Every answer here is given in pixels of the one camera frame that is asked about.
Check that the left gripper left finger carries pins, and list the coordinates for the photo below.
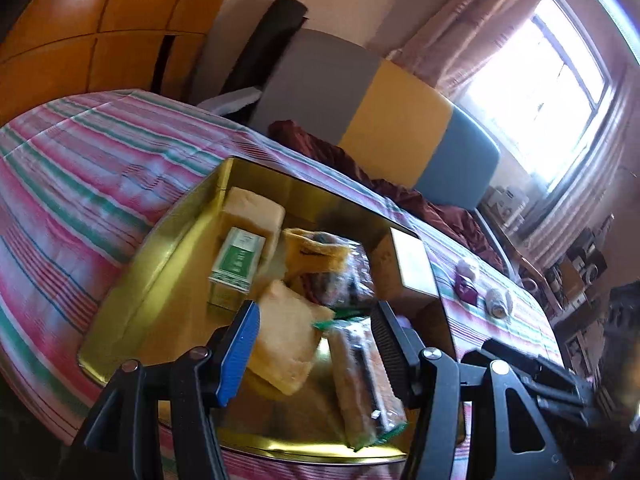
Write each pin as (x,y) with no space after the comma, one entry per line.
(120,437)

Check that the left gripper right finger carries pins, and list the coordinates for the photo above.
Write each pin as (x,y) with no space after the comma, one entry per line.
(509,437)

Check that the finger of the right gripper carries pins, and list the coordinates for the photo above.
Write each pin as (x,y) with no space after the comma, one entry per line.
(540,376)

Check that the cream knitted sock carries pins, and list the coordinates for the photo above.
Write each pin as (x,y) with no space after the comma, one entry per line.
(499,303)

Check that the purple pouch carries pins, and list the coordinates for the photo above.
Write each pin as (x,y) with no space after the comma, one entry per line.
(465,289)

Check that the patterned snack packet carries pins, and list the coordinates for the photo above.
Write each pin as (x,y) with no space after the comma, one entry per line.
(371,411)
(343,289)

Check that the white cardboard box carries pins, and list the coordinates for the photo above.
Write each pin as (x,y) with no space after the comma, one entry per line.
(402,272)

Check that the large yellow sponge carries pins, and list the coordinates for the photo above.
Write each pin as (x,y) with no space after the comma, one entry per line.
(283,352)

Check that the green white small box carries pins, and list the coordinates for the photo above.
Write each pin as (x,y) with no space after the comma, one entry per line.
(234,269)

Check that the small yellow sponge block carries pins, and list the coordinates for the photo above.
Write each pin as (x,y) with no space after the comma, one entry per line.
(252,213)

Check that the stereo shelf clutter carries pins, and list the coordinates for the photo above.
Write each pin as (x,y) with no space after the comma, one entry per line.
(561,287)

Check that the gold metal tray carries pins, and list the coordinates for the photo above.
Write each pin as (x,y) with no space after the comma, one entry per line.
(159,309)

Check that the dark red blanket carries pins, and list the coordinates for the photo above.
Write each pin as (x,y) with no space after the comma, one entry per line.
(453,221)

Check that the striped bed cover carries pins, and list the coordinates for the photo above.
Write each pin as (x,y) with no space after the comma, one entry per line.
(84,179)

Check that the grey yellow blue headboard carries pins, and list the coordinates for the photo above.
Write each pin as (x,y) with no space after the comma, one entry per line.
(392,124)

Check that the pink curtain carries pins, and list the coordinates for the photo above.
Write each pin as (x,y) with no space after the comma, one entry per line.
(458,40)

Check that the black rolled mat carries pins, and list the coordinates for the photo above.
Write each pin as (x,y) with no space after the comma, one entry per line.
(266,45)

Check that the wooden wardrobe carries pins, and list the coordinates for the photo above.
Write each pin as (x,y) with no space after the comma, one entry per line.
(60,48)

